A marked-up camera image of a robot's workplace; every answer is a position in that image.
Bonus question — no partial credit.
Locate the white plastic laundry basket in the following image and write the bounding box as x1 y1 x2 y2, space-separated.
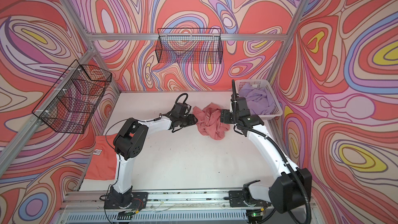
235 79 283 121

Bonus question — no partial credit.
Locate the pink t shirt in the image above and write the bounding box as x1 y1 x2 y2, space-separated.
193 103 230 141

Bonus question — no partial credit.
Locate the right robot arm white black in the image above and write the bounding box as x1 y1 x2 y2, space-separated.
220 96 312 219

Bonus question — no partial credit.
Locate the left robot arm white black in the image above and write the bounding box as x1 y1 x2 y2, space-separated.
104 102 198 209

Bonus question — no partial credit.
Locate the lavender t shirt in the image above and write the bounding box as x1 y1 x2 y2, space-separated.
238 84 275 115

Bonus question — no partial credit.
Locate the folded red t shirt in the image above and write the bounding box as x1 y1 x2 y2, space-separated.
85 134 118 180

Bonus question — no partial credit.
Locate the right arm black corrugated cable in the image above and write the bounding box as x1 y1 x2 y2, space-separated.
231 79 312 224

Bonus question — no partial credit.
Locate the black wire basket back wall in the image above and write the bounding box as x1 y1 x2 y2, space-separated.
155 28 223 64

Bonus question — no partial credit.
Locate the black wire basket wall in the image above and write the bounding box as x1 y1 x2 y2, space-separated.
32 60 112 134
155 28 223 64

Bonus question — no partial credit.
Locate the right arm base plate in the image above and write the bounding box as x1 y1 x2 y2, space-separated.
224 189 271 208

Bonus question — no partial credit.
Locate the aluminium frame rail base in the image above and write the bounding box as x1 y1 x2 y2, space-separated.
55 188 292 224

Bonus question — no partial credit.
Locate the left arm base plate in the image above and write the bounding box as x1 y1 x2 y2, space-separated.
104 191 149 210

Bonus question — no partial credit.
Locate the aluminium frame right post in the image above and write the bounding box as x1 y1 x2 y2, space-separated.
266 0 310 85

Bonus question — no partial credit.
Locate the aluminium frame post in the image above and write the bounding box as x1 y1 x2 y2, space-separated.
46 0 122 94
266 0 310 85

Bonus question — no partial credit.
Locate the black wire basket left wall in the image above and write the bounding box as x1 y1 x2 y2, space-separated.
32 60 112 134

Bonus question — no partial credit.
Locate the aluminium frame back crossbar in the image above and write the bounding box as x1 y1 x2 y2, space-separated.
86 33 287 41

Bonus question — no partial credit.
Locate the aluminium frame left post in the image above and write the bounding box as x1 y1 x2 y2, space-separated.
46 0 122 94

